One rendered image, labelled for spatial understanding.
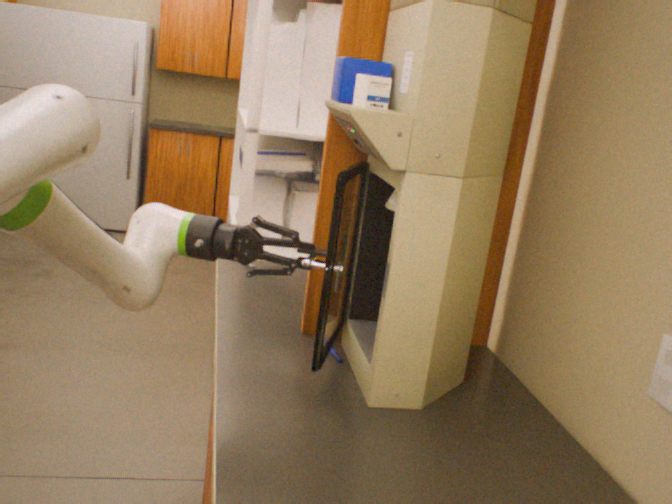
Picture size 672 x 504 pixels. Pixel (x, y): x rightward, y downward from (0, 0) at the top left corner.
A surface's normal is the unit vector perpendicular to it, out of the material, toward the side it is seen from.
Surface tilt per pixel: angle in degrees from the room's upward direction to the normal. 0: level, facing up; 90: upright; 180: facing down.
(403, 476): 0
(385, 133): 90
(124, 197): 90
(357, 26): 90
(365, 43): 90
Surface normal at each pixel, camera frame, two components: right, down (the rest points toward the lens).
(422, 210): 0.16, 0.26
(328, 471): 0.13, -0.96
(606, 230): -0.98, -0.09
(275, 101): -0.33, 0.27
